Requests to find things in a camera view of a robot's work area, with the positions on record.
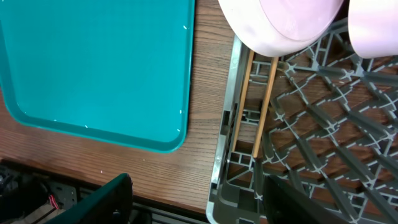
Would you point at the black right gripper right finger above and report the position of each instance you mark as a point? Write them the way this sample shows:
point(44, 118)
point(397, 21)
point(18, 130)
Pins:
point(284, 204)

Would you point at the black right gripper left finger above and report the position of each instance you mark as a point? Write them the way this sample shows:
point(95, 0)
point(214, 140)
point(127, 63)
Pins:
point(112, 203)

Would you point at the wooden chopstick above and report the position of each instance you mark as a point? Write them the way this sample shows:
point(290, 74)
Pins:
point(265, 104)
point(242, 98)

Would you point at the pink plate with rice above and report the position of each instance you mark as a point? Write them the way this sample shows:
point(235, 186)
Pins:
point(274, 28)

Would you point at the grey dishwasher rack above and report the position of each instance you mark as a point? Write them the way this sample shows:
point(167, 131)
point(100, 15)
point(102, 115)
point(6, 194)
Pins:
point(330, 132)

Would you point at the teal serving tray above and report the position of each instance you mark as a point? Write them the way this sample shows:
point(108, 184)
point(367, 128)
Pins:
point(116, 71)

